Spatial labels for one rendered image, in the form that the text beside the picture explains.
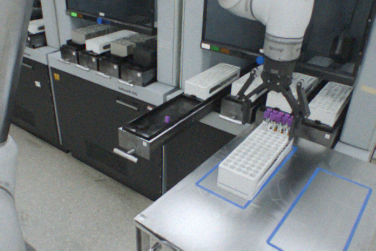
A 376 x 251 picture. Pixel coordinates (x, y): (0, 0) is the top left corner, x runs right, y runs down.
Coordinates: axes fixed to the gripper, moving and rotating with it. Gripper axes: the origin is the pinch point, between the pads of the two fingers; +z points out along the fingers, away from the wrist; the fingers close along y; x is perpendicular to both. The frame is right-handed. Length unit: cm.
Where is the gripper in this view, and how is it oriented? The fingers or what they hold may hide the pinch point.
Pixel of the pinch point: (267, 127)
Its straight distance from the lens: 98.9
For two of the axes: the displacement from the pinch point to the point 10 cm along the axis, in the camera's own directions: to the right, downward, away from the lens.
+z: -0.5, 8.8, 4.8
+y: 8.3, 3.0, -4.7
